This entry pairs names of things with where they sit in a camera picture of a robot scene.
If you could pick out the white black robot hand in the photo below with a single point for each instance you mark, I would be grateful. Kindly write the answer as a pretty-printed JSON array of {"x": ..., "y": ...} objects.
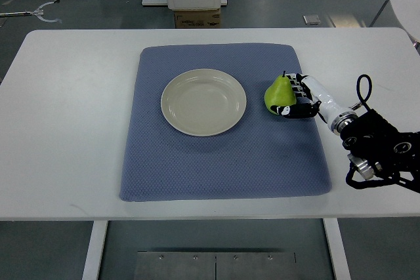
[{"x": 313, "y": 99}]

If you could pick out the green pear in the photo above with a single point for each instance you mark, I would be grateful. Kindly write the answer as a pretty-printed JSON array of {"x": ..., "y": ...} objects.
[{"x": 280, "y": 93}]

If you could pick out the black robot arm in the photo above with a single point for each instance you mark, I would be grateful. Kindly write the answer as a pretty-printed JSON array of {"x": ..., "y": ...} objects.
[{"x": 380, "y": 155}]

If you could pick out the beige round plate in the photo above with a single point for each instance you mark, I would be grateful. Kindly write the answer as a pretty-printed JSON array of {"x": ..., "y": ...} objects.
[{"x": 203, "y": 102}]

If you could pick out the blue textured cloth mat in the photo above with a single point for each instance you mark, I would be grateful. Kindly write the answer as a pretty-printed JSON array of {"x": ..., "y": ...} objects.
[{"x": 263, "y": 156}]

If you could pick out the brown cardboard box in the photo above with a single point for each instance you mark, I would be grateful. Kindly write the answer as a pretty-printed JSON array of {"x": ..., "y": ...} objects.
[{"x": 197, "y": 19}]

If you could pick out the white round chair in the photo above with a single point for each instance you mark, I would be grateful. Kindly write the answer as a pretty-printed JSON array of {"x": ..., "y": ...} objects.
[{"x": 407, "y": 14}]

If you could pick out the white table right leg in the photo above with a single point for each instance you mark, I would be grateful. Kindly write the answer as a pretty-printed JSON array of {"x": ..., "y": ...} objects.
[{"x": 336, "y": 249}]

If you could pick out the white table leg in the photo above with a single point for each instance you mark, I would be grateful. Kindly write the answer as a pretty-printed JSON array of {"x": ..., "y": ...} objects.
[
  {"x": 95, "y": 250},
  {"x": 336, "y": 249}
]

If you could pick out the white table left leg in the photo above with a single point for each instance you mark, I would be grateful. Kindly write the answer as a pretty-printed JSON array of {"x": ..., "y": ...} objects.
[{"x": 95, "y": 250}]

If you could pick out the metal grabber tool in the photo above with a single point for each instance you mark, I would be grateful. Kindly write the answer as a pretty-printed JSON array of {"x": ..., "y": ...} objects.
[{"x": 38, "y": 12}]

